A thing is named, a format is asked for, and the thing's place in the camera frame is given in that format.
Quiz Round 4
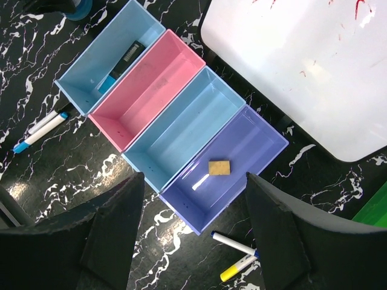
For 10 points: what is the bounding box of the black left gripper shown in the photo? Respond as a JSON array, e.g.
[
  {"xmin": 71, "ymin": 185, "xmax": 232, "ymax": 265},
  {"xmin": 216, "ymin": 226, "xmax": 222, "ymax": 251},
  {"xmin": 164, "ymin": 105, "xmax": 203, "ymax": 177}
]
[{"xmin": 24, "ymin": 0, "xmax": 76, "ymax": 14}]

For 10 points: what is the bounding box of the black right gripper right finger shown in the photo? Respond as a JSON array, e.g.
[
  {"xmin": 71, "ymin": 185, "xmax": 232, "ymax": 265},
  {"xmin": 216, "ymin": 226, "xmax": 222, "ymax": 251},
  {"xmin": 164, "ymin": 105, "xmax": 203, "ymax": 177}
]
[{"xmin": 246, "ymin": 173, "xmax": 386, "ymax": 289}]

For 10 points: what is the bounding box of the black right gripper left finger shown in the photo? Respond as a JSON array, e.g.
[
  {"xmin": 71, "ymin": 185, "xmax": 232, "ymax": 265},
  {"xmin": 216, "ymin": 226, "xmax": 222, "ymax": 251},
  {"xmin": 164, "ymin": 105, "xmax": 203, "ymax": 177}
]
[{"xmin": 1, "ymin": 173, "xmax": 145, "ymax": 289}]

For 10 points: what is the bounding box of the blue capped black highlighter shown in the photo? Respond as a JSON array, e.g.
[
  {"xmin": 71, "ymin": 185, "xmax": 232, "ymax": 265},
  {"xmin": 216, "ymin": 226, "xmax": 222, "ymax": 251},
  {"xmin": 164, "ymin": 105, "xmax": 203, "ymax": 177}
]
[{"xmin": 98, "ymin": 40, "xmax": 145, "ymax": 94}]

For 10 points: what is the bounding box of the small tan eraser block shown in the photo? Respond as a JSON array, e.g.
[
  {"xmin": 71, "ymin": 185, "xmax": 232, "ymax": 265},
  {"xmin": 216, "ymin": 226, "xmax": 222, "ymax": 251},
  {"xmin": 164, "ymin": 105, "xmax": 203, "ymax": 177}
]
[{"xmin": 208, "ymin": 160, "xmax": 231, "ymax": 176}]

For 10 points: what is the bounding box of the blue ink bottle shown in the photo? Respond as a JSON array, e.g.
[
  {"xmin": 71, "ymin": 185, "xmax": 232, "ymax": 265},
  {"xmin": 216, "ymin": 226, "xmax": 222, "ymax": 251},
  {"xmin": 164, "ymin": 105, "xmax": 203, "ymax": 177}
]
[{"xmin": 64, "ymin": 0, "xmax": 93, "ymax": 21}]

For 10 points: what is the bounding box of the yellow capped white marker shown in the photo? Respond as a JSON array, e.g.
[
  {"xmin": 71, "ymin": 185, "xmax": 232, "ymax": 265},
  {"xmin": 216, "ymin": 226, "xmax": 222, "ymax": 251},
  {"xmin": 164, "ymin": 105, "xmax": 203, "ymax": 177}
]
[{"xmin": 220, "ymin": 254, "xmax": 257, "ymax": 282}]

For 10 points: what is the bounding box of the blue capped white marker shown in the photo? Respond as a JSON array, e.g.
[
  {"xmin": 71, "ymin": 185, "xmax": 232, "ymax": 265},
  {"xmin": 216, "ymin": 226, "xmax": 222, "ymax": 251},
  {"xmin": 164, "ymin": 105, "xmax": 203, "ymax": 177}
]
[{"xmin": 211, "ymin": 231, "xmax": 259, "ymax": 258}]

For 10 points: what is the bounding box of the bright green plastic folder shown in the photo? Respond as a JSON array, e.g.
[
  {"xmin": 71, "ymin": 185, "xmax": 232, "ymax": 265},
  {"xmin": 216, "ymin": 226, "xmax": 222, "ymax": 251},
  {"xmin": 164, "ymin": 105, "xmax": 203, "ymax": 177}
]
[{"xmin": 352, "ymin": 183, "xmax": 387, "ymax": 228}]

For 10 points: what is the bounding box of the light blue bin left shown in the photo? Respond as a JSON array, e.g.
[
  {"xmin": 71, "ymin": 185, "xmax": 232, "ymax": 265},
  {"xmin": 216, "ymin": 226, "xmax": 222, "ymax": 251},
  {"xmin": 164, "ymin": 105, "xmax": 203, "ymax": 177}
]
[{"xmin": 55, "ymin": 1, "xmax": 166, "ymax": 116}]

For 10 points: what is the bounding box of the light blue bin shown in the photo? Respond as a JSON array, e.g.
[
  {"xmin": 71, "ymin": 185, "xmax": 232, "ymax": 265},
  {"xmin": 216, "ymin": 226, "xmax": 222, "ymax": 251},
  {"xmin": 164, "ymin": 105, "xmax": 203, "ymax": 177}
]
[
  {"xmin": 122, "ymin": 66, "xmax": 246, "ymax": 193},
  {"xmin": 55, "ymin": 1, "xmax": 166, "ymax": 116}
]

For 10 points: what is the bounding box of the purple plastic bin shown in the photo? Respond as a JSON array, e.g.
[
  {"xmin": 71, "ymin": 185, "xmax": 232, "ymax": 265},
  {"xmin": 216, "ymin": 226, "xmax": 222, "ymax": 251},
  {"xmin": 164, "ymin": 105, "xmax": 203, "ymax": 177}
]
[{"xmin": 161, "ymin": 105, "xmax": 288, "ymax": 235}]

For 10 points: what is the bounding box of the light blue bin right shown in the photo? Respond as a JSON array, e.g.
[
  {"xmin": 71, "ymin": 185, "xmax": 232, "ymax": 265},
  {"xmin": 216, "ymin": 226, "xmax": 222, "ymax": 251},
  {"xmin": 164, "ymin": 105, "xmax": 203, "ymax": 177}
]
[{"xmin": 122, "ymin": 66, "xmax": 246, "ymax": 193}]

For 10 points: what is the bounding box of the cyan capped white marker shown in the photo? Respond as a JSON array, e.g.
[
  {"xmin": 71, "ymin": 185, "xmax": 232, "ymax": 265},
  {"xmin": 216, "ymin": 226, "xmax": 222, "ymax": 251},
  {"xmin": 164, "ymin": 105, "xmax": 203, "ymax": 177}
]
[{"xmin": 13, "ymin": 112, "xmax": 68, "ymax": 153}]

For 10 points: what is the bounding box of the pink plastic bin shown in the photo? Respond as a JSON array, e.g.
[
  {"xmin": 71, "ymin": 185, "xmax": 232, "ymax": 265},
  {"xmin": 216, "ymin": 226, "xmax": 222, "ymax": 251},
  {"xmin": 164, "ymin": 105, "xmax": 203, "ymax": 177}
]
[{"xmin": 89, "ymin": 30, "xmax": 205, "ymax": 153}]

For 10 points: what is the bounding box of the white dry-erase board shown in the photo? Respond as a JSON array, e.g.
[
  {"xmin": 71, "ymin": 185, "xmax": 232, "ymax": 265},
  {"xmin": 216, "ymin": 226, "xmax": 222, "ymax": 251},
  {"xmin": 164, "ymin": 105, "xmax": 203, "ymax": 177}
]
[{"xmin": 200, "ymin": 1, "xmax": 386, "ymax": 163}]

